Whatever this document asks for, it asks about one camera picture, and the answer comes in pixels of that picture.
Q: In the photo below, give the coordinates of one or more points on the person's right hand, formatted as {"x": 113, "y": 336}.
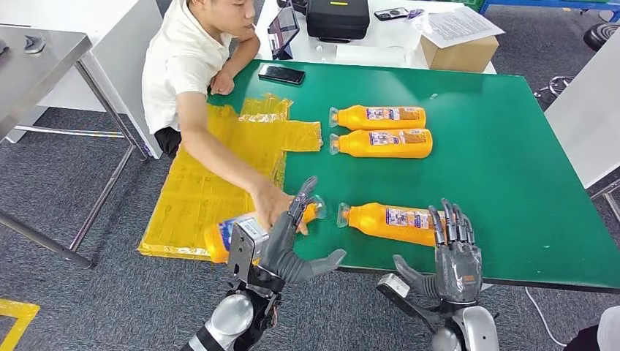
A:
{"x": 269, "y": 208}

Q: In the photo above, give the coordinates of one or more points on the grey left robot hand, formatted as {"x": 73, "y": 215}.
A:
{"x": 278, "y": 252}

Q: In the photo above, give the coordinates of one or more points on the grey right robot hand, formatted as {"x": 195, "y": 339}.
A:
{"x": 457, "y": 271}

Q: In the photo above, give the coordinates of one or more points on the person's left hand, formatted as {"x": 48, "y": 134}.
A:
{"x": 223, "y": 83}

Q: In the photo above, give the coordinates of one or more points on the orange bottle with clear cap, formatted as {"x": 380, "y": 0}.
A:
{"x": 353, "y": 144}
{"x": 353, "y": 117}
{"x": 373, "y": 223}
{"x": 215, "y": 242}

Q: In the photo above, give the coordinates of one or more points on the person's left forearm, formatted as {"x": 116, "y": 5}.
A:
{"x": 242, "y": 55}

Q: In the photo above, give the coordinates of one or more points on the person's right forearm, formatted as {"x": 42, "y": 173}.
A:
{"x": 218, "y": 164}

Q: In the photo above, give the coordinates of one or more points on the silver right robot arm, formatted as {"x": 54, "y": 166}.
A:
{"x": 477, "y": 329}

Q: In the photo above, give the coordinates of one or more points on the white table leg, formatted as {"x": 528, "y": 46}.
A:
{"x": 486, "y": 287}

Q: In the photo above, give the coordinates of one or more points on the person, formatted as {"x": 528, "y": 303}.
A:
{"x": 179, "y": 63}
{"x": 596, "y": 334}

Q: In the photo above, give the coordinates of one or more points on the yellow taped cardboard mat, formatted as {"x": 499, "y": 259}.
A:
{"x": 193, "y": 213}

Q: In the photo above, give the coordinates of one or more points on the black tablet on stand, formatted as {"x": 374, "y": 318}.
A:
{"x": 283, "y": 29}

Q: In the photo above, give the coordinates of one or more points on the black device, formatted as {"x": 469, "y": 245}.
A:
{"x": 293, "y": 6}

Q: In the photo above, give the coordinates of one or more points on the black carrying case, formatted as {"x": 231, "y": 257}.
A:
{"x": 336, "y": 19}

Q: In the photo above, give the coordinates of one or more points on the grey metal part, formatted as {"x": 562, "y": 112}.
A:
{"x": 35, "y": 44}

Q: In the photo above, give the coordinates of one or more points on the steel table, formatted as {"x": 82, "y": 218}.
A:
{"x": 29, "y": 82}

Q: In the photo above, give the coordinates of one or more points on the white side table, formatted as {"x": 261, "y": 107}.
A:
{"x": 586, "y": 121}

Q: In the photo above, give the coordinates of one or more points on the small clear plastic bag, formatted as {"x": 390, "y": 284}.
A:
{"x": 415, "y": 13}

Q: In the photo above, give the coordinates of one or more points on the chrome chair base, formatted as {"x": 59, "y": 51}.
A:
{"x": 557, "y": 86}

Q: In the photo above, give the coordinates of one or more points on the brown cardboard box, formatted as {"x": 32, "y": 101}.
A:
{"x": 460, "y": 58}

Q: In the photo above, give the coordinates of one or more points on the printed paper sheet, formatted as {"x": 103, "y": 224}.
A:
{"x": 460, "y": 26}

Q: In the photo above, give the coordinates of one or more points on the green plastic crate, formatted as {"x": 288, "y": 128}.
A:
{"x": 467, "y": 4}

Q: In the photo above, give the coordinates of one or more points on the yellow floor tape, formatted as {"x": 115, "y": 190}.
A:
{"x": 22, "y": 310}

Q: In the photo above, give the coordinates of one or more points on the black round stool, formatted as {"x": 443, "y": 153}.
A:
{"x": 603, "y": 36}

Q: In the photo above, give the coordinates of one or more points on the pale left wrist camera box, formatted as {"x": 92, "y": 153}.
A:
{"x": 244, "y": 252}

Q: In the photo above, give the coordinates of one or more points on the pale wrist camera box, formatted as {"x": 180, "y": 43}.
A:
{"x": 393, "y": 286}
{"x": 244, "y": 252}

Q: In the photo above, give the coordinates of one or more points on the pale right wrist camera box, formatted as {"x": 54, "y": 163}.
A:
{"x": 393, "y": 286}

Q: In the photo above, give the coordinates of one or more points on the black smartphone round camera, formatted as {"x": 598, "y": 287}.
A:
{"x": 391, "y": 13}

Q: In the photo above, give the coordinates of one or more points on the blue metal shelf frame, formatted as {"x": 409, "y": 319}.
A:
{"x": 557, "y": 4}

